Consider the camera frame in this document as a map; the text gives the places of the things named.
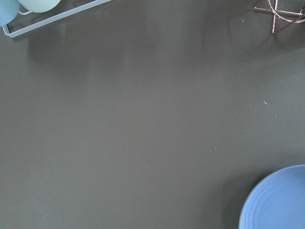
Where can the blue plate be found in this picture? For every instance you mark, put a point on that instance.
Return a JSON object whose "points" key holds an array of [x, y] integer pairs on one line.
{"points": [[276, 202]]}

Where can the pale green cup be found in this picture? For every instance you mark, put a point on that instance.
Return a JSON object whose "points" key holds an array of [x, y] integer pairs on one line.
{"points": [[39, 6]]}

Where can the light blue cup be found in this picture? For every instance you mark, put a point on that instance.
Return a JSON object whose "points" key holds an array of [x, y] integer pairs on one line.
{"points": [[8, 11]]}

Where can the white wire cup rack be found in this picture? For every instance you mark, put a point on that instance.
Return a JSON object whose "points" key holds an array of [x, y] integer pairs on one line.
{"points": [[29, 21]]}

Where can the copper wire bottle rack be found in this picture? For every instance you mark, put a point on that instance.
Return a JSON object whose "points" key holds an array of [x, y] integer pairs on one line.
{"points": [[289, 17]]}

